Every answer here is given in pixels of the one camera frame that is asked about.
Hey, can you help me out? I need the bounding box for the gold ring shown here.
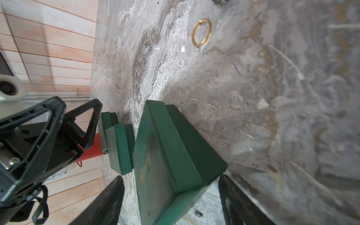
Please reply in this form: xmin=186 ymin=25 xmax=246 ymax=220
xmin=191 ymin=19 xmax=212 ymax=48

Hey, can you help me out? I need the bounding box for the red metal pencil cup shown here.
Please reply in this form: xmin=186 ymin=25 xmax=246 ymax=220
xmin=76 ymin=133 xmax=104 ymax=167

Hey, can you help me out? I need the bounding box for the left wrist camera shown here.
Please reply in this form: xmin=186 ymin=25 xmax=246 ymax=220
xmin=0 ymin=54 xmax=27 ymax=119

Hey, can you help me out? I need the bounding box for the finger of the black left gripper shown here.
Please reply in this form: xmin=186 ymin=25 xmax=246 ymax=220
xmin=1 ymin=97 xmax=66 ymax=203
xmin=62 ymin=98 xmax=103 ymax=150

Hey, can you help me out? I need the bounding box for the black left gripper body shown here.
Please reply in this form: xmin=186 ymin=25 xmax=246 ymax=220
xmin=1 ymin=121 xmax=84 ymax=208

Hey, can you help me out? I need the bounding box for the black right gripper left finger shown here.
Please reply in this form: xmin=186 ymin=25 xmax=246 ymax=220
xmin=71 ymin=175 xmax=125 ymax=225

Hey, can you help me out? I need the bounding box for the small green box base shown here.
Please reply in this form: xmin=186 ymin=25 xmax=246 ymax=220
xmin=158 ymin=105 xmax=227 ymax=225

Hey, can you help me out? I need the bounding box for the large green jewelry box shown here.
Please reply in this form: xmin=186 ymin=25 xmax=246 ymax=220
xmin=106 ymin=123 xmax=135 ymax=175

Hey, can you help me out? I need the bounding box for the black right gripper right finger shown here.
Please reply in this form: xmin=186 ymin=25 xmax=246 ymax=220
xmin=218 ymin=175 xmax=274 ymax=225

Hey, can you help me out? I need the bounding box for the small green box lid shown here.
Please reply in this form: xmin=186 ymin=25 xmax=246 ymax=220
xmin=133 ymin=100 xmax=203 ymax=225

